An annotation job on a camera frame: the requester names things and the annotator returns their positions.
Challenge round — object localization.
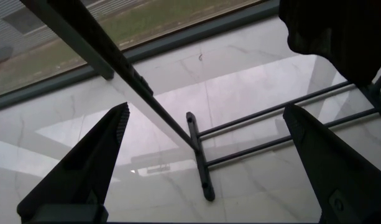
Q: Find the black clothes rack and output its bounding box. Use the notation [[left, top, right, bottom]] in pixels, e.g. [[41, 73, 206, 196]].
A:
[[47, 0, 381, 202]]

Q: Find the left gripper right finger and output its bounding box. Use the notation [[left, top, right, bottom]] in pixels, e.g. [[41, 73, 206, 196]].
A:
[[282, 104, 381, 224]]

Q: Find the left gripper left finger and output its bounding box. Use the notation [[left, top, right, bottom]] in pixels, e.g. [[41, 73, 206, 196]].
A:
[[17, 101, 131, 223]]

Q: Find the black garment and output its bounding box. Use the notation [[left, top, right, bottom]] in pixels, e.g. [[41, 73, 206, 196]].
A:
[[278, 0, 381, 88]]

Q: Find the window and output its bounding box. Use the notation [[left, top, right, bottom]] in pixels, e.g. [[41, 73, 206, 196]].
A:
[[0, 0, 281, 113]]

